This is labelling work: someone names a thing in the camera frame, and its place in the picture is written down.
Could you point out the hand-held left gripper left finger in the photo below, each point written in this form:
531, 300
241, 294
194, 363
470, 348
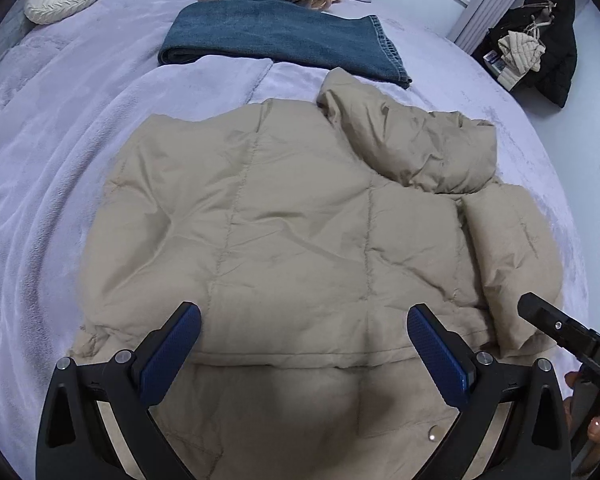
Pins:
172, 355

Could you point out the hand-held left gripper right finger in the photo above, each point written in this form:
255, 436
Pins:
440, 355

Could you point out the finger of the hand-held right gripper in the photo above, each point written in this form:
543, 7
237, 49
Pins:
565, 327

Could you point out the beige puffer jacket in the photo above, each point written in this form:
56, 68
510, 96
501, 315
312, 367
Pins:
290, 220

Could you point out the black coat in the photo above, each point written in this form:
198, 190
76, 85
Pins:
560, 55

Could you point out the small blue white box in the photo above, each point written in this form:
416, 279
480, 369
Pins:
494, 61

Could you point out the beige knit garment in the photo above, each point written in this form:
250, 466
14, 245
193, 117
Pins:
522, 52

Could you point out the white pleated curtain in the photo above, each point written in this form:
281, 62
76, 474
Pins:
495, 0

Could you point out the folded blue jeans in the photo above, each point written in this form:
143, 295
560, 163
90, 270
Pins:
280, 35

